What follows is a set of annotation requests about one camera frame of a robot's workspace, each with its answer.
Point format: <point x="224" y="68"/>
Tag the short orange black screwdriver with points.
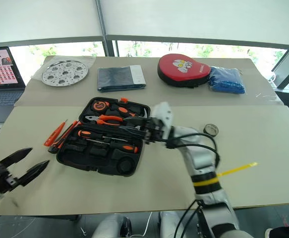
<point x="124" y="148"/>

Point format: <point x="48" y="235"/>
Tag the orange tester pen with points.
<point x="55" y="134"/>

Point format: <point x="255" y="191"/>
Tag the dark blue folded cloth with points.
<point x="117" y="78"/>

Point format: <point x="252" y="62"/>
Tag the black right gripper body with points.
<point x="153" y="130"/>

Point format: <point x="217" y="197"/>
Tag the open laptop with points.
<point x="3" y="96"/>

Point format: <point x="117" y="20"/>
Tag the claw hammer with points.
<point x="146" y="112"/>

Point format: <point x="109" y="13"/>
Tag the round steel steamer plate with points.
<point x="64" y="73"/>

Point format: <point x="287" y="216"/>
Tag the grey window frame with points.
<point x="110" y="45"/>

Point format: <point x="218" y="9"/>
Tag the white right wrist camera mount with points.
<point x="162" y="112"/>

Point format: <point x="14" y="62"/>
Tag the orange black tape measure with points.
<point x="100" y="105"/>

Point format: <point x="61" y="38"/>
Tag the black electrical tape roll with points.
<point x="208" y="132"/>

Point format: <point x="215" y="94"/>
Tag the yellow zip tie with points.
<point x="233" y="170"/>

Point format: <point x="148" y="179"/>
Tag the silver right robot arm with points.
<point x="201" y="158"/>

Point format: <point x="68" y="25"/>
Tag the black plastic tool case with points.
<point x="97" y="158"/>

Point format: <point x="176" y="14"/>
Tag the red black boxing pad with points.
<point x="181" y="72"/>

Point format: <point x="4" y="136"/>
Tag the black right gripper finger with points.
<point x="134" y="132"/>
<point x="134" y="121"/>

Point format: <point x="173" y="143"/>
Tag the blue cloth in bag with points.
<point x="226" y="80"/>

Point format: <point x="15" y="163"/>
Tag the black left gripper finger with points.
<point x="16" y="155"/>
<point x="34" y="171"/>

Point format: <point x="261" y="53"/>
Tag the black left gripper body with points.
<point x="3" y="177"/>

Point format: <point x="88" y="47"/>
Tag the long orange black screwdriver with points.
<point x="88" y="134"/>

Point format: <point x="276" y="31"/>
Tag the silver robot body shell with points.
<point x="170" y="225"/>
<point x="109" y="226"/>

